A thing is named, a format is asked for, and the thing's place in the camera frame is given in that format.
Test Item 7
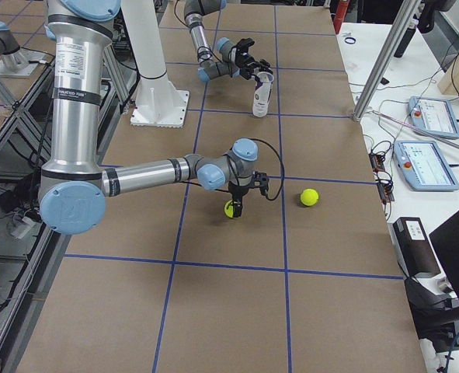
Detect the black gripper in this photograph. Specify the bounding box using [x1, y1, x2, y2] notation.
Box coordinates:
[228, 183, 249, 217]
[235, 53, 270, 79]

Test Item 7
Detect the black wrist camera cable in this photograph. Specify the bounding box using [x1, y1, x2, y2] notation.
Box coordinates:
[248, 138, 286, 201]

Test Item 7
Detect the lower teach pendant tablet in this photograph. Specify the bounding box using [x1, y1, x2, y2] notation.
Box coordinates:
[393, 140, 459, 192]

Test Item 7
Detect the aluminium frame rack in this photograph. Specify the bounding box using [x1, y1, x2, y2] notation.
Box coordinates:
[0, 15, 137, 176]

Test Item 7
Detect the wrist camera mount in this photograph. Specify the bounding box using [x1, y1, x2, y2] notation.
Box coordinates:
[251, 171, 269, 198]

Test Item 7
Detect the upper teach pendant tablet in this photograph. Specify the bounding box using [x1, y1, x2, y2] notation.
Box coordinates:
[408, 96, 459, 139]

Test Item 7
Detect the black box with label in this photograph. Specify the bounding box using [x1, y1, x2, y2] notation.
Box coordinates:
[392, 217, 440, 279]

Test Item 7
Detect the teach pendant tablet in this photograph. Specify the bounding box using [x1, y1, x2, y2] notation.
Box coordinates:
[408, 96, 459, 139]
[393, 140, 459, 192]

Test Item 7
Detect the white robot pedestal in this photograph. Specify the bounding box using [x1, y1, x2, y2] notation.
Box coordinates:
[121, 0, 190, 128]

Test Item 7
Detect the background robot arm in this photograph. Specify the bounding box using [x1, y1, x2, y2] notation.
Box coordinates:
[0, 21, 30, 73]

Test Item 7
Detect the yellow tennis ball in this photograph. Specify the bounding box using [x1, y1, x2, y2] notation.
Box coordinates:
[224, 200, 234, 218]
[300, 188, 319, 207]

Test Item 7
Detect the aluminium frame post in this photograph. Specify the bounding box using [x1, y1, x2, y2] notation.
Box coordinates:
[352, 0, 420, 122]

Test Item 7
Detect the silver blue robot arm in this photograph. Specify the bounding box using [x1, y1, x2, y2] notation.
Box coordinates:
[184, 0, 273, 82]
[39, 1, 258, 235]

